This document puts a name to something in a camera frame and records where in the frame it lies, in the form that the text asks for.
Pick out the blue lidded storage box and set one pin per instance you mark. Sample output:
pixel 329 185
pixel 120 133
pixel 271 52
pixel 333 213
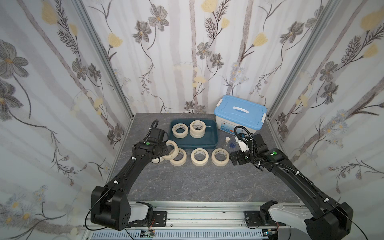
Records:
pixel 232 111

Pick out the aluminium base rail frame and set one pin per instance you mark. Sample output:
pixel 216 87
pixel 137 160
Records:
pixel 227 221

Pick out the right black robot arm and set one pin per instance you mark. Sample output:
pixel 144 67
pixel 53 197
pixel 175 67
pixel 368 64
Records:
pixel 328 219

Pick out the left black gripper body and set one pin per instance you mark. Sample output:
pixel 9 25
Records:
pixel 162 150

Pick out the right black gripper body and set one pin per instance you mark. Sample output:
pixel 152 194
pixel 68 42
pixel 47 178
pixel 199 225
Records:
pixel 237 157

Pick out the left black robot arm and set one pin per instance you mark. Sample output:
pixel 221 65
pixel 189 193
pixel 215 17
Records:
pixel 110 207

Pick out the cream masking tape roll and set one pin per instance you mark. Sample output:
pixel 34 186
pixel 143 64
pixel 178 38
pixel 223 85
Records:
pixel 221 152
pixel 199 151
pixel 173 153
pixel 180 158
pixel 197 126
pixel 157 160

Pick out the teal plastic storage tray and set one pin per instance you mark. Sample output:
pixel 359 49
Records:
pixel 208 141

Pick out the small circuit board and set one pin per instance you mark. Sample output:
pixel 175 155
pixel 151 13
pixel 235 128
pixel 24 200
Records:
pixel 147 234

